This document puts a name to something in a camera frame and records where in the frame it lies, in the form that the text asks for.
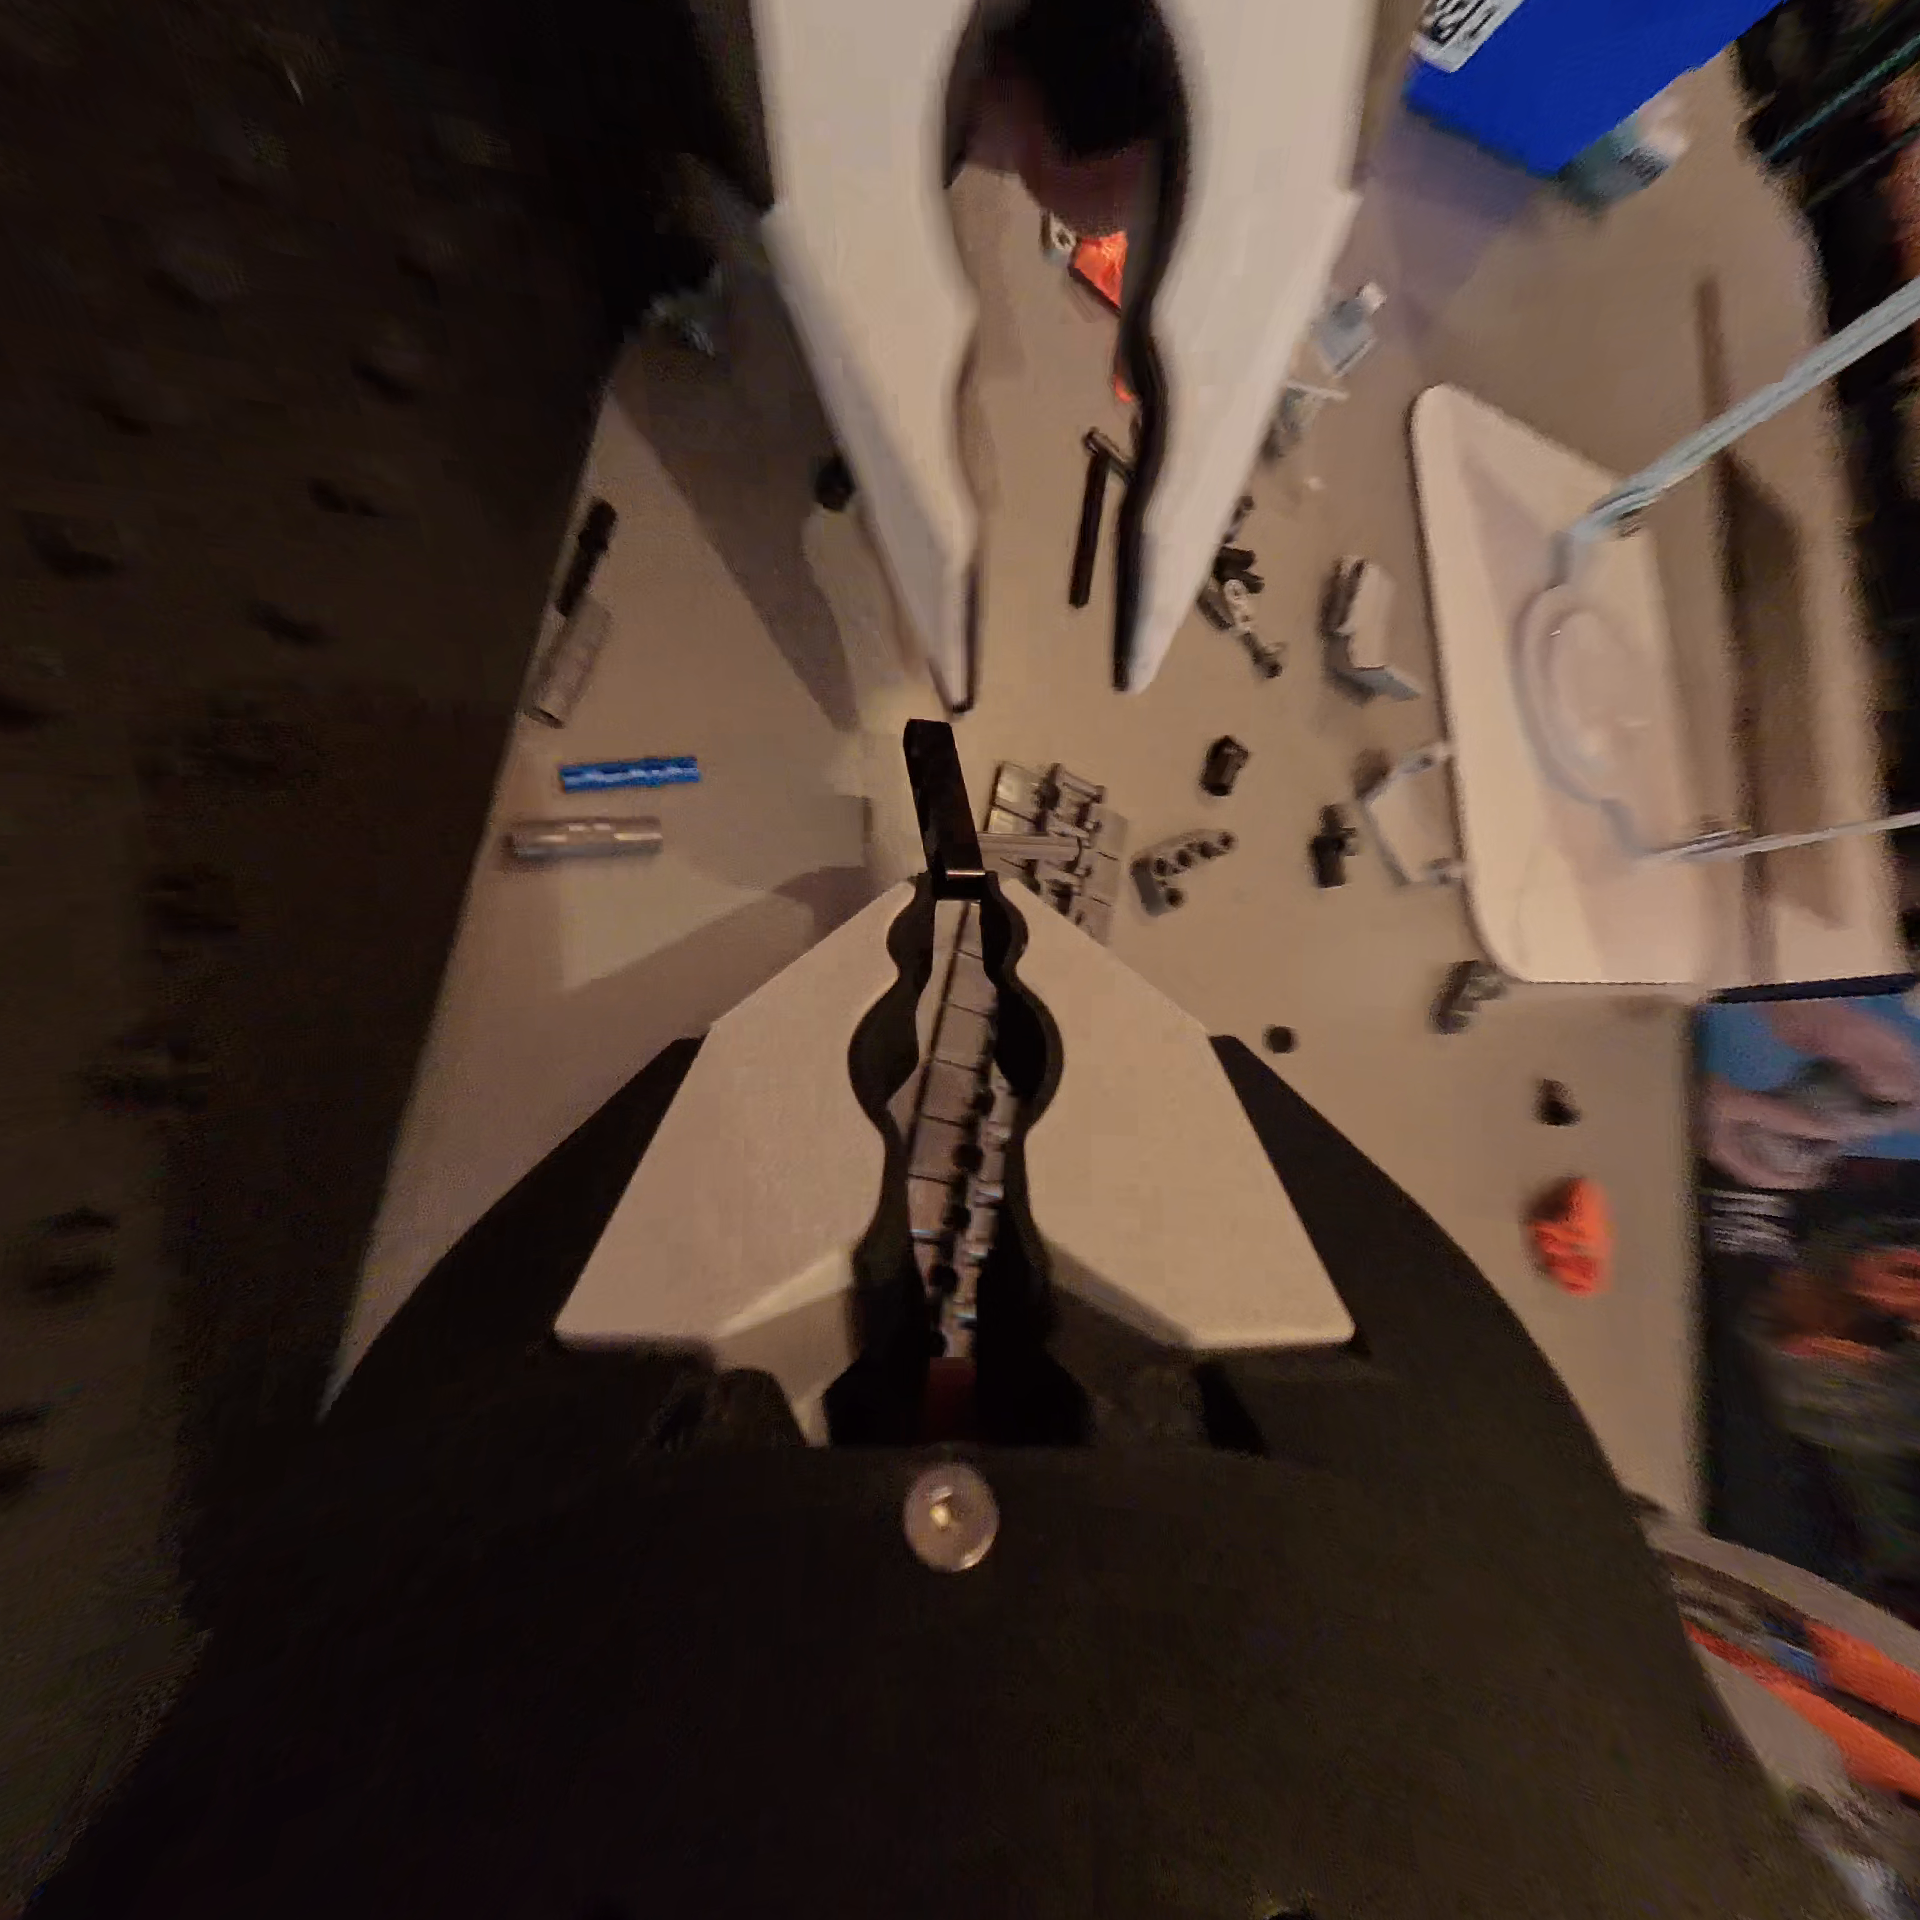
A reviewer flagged grey connector tube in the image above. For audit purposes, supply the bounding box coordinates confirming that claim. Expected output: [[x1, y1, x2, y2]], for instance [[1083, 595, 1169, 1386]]
[[504, 815, 666, 864], [523, 601, 614, 727]]

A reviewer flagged toy vehicle with orange wheels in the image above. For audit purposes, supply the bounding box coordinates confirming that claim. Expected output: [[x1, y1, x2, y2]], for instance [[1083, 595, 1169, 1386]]
[[1642, 1531, 1920, 1920]]

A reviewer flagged grey toy track chain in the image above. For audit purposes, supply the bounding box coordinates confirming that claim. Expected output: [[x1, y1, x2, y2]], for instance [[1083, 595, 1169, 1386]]
[[883, 763, 1130, 1353]]

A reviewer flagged dark studded panel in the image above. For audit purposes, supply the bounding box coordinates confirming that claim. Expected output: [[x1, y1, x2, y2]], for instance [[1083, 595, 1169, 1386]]
[[0, 0, 708, 1920]]

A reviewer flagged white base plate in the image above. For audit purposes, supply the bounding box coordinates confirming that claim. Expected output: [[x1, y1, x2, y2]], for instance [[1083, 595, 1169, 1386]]
[[1409, 382, 1728, 985]]

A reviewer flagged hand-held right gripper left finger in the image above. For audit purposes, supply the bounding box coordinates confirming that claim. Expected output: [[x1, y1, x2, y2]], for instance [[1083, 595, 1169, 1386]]
[[553, 875, 931, 1447]]

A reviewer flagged grey ribbed part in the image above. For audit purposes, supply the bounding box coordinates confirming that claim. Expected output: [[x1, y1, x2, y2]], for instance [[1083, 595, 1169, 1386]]
[[1559, 96, 1690, 204]]

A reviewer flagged printed toy packaging box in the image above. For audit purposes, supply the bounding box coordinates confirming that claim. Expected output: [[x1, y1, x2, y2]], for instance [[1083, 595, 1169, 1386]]
[[1691, 974, 1920, 1623]]

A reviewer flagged orange curved toy piece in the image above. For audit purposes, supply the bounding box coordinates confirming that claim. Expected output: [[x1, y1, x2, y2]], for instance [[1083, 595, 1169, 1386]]
[[1526, 1176, 1614, 1296]]

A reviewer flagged black five-hole liftarm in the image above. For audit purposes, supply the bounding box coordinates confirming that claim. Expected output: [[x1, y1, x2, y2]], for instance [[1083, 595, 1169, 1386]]
[[900, 716, 992, 903]]

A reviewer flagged black long toy pin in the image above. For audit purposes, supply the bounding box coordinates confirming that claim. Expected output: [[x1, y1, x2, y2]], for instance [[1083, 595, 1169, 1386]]
[[553, 499, 620, 619]]

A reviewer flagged light grey holed curved panel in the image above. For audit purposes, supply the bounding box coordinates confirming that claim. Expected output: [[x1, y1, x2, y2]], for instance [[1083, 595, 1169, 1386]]
[[1320, 559, 1419, 704]]

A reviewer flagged grey metal disc bracket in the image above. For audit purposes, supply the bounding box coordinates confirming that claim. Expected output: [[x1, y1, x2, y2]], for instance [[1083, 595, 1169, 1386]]
[[1513, 524, 1667, 858]]

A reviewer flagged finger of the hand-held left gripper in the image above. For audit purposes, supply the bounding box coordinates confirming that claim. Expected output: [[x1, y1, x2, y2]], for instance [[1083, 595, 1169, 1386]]
[[755, 0, 995, 715], [1115, 0, 1373, 696]]

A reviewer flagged dark grey long bent liftarm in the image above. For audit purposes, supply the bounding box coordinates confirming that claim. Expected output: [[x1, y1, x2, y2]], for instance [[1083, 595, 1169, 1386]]
[[1132, 828, 1240, 919]]

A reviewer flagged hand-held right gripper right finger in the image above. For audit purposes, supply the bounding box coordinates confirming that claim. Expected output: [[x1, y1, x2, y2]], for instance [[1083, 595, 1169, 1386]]
[[973, 877, 1355, 1447]]

